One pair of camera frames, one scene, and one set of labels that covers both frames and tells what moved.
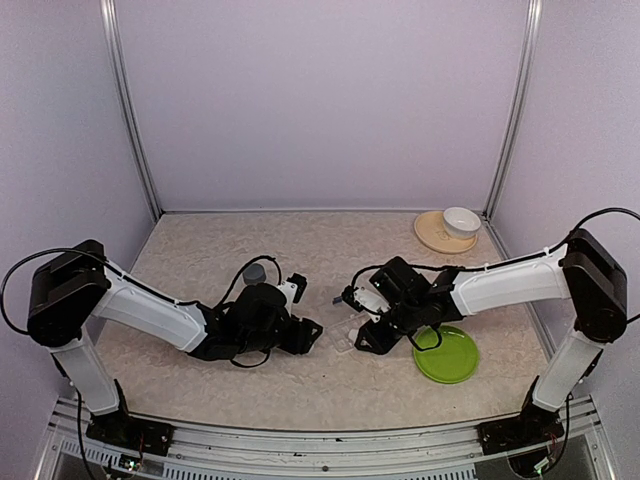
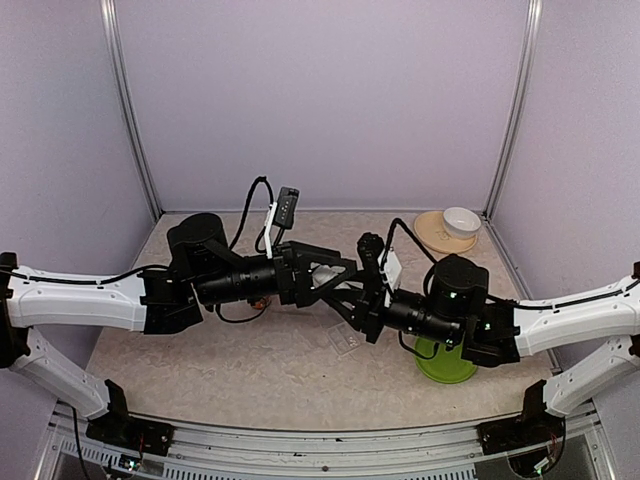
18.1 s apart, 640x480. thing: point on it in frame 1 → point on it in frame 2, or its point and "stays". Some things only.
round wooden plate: (431, 233) stays
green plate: (454, 361) stays
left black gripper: (301, 340) → (299, 257)
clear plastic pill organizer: (343, 333) stays
